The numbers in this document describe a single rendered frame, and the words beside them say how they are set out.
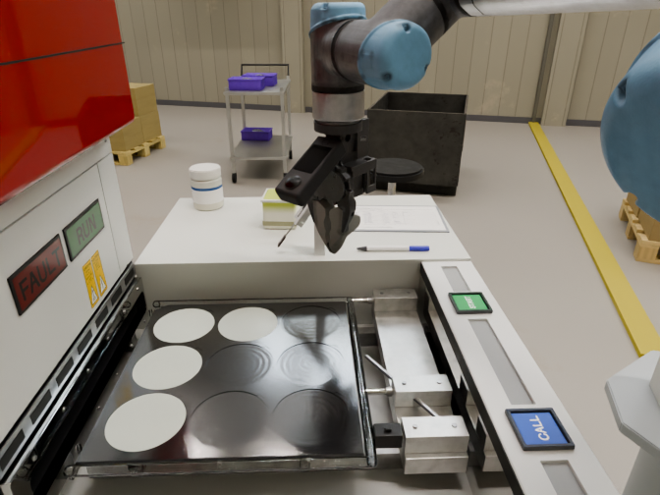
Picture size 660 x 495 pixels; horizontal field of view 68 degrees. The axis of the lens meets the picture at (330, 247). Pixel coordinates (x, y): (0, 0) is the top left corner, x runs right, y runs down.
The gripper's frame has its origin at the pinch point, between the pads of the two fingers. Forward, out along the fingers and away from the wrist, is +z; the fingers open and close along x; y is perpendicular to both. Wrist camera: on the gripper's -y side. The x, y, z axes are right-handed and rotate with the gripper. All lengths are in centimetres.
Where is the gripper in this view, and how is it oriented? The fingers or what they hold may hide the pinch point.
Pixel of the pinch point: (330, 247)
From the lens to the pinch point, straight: 78.8
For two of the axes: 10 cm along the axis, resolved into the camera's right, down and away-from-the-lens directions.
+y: 6.7, -3.4, 6.6
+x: -7.4, -2.9, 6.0
